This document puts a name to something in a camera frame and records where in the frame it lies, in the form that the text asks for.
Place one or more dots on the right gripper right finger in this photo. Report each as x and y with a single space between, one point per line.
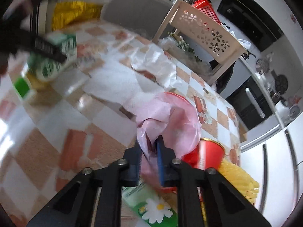
204 197

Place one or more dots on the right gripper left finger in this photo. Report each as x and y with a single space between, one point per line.
93 197

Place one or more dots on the yellow corrugated sponge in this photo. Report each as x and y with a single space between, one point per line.
240 179

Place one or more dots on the green cap milk bottle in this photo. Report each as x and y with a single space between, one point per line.
38 71

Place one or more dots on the red paper cup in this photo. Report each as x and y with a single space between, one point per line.
207 154

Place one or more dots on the chamomile hand cream tube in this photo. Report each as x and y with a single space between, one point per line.
149 205

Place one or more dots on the pink plastic bag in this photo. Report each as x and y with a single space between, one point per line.
171 117

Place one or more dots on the white paper towel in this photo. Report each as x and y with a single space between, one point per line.
117 83

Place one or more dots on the gold foil bag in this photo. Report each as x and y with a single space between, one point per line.
69 13

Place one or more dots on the white refrigerator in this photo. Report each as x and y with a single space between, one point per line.
276 163

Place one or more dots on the checkered tablecloth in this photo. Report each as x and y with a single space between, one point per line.
52 134

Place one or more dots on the black built-in oven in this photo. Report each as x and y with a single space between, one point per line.
250 104

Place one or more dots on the black jacket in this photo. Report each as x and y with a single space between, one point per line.
223 80

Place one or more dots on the crumpled white paper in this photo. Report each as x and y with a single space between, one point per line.
158 65

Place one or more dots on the vegetables in plastic bag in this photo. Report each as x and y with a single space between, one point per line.
180 50

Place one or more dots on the beige plastic chair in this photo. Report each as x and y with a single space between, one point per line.
207 33

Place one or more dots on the red plastic basket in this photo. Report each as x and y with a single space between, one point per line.
205 7

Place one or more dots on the black range hood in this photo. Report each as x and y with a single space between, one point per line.
252 20

